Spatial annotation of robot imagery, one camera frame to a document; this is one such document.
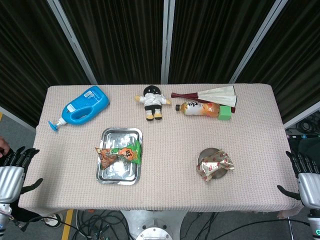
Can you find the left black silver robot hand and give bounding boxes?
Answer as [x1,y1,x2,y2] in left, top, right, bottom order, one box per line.
[0,146,44,204]

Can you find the bystander bare hand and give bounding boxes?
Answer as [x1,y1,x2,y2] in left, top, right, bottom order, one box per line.
[0,136,11,158]

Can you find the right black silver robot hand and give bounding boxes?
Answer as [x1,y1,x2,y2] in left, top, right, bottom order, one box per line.
[276,150,320,210]

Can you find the gold red wrapper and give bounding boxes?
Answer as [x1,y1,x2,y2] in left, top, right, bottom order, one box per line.
[195,148,236,183]

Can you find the green orange snack bag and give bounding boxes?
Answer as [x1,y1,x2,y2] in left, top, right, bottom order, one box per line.
[94,140,143,170]

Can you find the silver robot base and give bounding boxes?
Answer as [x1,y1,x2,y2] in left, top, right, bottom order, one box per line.
[119,209,188,240]

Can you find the black power strip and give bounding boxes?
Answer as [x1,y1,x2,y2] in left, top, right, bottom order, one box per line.
[286,133,320,141]

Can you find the white black sneaker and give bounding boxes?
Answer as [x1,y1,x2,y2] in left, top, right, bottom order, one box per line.
[41,212,63,228]

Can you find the black curtain panel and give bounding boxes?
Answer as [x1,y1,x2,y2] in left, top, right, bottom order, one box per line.
[168,0,278,85]
[236,0,320,123]
[58,0,166,85]
[0,0,91,127]

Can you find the blue pump bottle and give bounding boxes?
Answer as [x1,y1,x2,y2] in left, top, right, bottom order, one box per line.
[48,85,111,132]

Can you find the round metal plate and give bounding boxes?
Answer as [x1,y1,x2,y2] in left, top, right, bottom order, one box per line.
[197,147,230,179]

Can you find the green block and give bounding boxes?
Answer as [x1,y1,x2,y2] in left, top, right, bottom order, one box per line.
[217,105,233,122]

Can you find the rectangular metal tray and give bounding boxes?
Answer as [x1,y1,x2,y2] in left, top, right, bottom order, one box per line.
[95,127,143,185]

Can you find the folding fan maroon ribs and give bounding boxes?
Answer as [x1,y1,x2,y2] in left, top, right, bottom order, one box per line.
[170,85,238,114]

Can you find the orange drink bottle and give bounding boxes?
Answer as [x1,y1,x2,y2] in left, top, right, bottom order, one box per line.
[174,101,221,118]

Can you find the pink woven tablecloth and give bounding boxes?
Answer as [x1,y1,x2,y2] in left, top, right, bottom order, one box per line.
[17,83,306,218]

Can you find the plush doll black hair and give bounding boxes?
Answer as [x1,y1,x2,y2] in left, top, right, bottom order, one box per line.
[134,85,173,122]

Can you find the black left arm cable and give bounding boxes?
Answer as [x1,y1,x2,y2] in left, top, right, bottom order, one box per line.
[8,213,76,233]

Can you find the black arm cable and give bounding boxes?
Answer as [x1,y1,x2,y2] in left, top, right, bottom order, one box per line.
[214,216,311,240]
[8,213,76,233]

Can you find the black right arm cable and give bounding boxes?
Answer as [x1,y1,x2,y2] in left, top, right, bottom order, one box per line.
[214,216,311,240]

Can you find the black floor cable bundle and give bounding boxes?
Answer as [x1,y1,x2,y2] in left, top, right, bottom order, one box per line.
[73,209,132,240]

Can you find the grey partition post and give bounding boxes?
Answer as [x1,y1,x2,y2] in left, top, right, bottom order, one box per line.
[160,0,176,85]
[46,0,98,85]
[228,0,285,84]

